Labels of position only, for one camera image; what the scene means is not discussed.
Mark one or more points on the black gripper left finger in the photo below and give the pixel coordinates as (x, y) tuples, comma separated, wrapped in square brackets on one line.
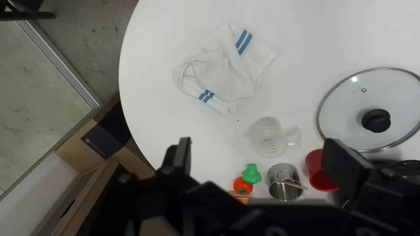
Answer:
[(178, 159)]

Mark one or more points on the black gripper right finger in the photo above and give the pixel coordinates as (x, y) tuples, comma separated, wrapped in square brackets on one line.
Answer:
[(346, 170)]

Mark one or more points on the white blue-striped tea towel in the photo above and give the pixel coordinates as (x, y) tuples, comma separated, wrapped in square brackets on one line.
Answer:
[(228, 73)]

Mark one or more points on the red plastic cup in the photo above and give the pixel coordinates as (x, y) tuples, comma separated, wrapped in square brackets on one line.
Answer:
[(316, 174)]

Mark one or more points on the glass pot lid black knob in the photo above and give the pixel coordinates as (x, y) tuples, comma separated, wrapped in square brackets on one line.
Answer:
[(350, 109)]

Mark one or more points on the black cooking pot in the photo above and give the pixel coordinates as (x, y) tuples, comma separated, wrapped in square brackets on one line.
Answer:
[(409, 166)]

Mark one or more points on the small steel cup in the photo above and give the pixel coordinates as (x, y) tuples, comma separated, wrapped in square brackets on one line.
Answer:
[(280, 187)]

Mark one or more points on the orange toy piece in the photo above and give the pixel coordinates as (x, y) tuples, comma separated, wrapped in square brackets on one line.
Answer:
[(242, 186)]

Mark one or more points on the green toy piece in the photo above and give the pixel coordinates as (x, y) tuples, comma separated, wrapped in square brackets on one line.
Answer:
[(253, 173)]

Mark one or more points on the brown cardboard box dark panel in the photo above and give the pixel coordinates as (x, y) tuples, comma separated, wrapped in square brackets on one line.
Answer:
[(103, 139)]

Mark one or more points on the clear plastic measuring cup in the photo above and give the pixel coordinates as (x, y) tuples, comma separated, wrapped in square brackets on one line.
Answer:
[(267, 138)]

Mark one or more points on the plain brown cardboard box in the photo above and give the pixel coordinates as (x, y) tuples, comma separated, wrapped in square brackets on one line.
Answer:
[(83, 191)]

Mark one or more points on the grey framed glass partition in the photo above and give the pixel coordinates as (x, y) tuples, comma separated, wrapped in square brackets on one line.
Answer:
[(66, 69)]

